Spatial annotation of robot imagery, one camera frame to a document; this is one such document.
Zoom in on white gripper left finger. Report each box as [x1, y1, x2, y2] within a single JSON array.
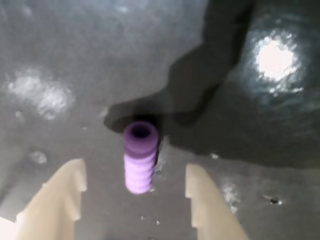
[[15, 158, 88, 240]]

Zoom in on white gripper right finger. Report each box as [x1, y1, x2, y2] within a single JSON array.
[[184, 163, 252, 240]]

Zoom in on purple ribbed pen grip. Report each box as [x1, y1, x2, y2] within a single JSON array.
[[122, 121, 159, 196]]

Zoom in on black glossy mat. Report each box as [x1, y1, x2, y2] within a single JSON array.
[[0, 0, 320, 240]]

